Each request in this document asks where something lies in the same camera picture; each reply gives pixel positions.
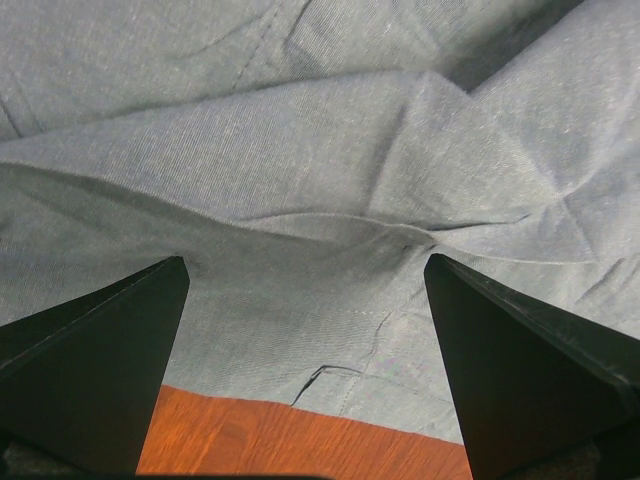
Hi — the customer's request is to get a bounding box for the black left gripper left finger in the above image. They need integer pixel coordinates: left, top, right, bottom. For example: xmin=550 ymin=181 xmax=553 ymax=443
xmin=1 ymin=256 xmax=190 ymax=474

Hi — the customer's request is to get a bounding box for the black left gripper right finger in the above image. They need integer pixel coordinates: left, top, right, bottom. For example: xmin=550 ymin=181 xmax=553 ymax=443
xmin=424 ymin=254 xmax=639 ymax=475

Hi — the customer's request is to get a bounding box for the grey long sleeve shirt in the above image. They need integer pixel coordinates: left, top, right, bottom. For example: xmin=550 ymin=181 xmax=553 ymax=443
xmin=1 ymin=1 xmax=639 ymax=442

